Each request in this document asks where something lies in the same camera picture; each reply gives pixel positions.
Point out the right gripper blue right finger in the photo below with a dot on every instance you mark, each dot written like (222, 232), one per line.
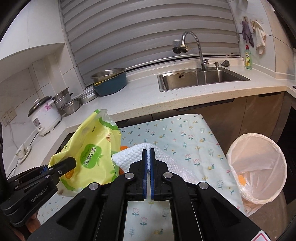
(152, 168)

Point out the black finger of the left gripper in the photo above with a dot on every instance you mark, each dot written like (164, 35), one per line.
(61, 168)

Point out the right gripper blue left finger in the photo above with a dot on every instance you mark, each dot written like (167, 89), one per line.
(144, 173)

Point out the white foam sheet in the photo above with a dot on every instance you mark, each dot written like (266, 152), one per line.
(126, 157)

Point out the yellow green snack bag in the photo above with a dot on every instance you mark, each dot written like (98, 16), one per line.
(92, 146)

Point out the white trash bin with bag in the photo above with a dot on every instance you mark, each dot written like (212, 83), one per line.
(259, 168)

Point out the white power strip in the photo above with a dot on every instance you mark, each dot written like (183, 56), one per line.
(23, 151)

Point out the white rice cooker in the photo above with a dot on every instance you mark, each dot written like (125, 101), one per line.
(44, 115)

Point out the stacked steel pots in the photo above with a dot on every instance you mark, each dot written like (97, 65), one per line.
(65, 104)

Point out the stainless steel sink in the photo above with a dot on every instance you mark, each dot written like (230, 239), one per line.
(197, 77)

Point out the blue basin with steel bowl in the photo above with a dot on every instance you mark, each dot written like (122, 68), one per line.
(109, 81)

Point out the stack of steel plates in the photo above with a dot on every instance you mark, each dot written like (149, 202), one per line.
(88, 95)

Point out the steel scrubber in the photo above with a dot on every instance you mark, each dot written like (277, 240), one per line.
(225, 63)

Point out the grey window blind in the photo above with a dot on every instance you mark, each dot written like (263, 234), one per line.
(132, 34)

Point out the green dish soap bottle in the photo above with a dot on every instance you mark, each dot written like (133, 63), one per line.
(247, 58)

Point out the purple hanging cloth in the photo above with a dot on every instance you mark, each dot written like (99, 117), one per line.
(246, 33)

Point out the cream hanging cloth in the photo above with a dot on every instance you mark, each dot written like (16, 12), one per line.
(260, 35)

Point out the wall power socket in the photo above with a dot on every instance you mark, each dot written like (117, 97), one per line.
(8, 116)

